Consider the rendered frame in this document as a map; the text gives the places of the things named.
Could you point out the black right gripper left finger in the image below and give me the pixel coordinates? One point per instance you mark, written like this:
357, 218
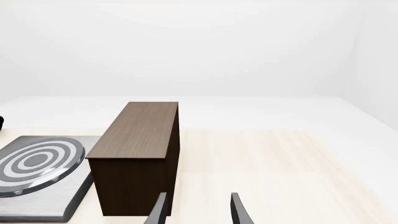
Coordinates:
158, 211

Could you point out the flat stove plate with rings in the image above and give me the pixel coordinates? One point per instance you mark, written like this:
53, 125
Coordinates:
40, 172

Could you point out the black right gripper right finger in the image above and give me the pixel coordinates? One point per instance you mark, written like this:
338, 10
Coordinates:
239, 212

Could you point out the brown wooden cabinet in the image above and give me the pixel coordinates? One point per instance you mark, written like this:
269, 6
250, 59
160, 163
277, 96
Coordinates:
136, 149

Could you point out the round black object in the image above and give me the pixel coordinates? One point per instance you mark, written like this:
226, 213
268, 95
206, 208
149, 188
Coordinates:
1, 123

